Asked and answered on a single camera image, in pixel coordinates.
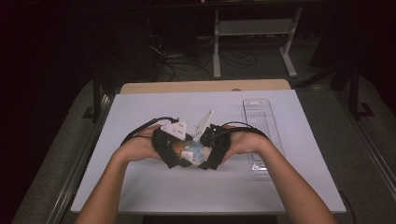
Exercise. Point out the clear plastic snack packet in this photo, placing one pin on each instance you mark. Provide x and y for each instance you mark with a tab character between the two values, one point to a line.
194	149

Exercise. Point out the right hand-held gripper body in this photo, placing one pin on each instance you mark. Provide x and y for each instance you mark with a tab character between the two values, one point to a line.
219	140

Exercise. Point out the person's left hand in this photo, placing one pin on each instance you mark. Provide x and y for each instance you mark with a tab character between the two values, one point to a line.
140	146

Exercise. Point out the grey metal rail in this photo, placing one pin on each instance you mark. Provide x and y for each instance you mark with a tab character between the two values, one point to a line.
373	155
77	174

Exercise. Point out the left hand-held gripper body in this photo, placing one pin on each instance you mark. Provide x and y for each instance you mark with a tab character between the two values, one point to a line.
176	129

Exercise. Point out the clear plastic packaging tray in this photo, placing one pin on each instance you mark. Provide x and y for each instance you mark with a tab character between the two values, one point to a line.
258	113

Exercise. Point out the person's right hand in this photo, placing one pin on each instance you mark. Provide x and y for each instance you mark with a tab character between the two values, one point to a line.
246	143

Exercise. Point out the black metal stand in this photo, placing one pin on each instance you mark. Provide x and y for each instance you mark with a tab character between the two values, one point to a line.
97	99
355	93

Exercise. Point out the white metal desk frame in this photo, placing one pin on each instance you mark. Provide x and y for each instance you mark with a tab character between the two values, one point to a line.
255	27

